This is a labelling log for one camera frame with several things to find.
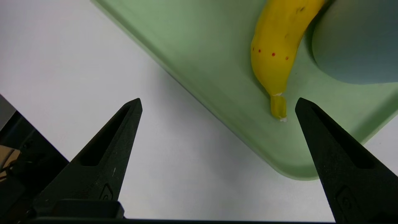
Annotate yellow banana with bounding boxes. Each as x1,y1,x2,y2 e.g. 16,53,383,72
251,0,326,122

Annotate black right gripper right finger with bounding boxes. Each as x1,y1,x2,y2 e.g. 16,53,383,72
295,97,398,223

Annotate light green plastic tray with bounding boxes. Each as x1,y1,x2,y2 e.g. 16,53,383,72
90,0,398,181

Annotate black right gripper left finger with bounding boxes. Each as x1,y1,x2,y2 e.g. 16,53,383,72
34,98,143,218

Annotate grey blue plastic cup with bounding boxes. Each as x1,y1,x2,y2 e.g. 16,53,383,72
312,0,398,85

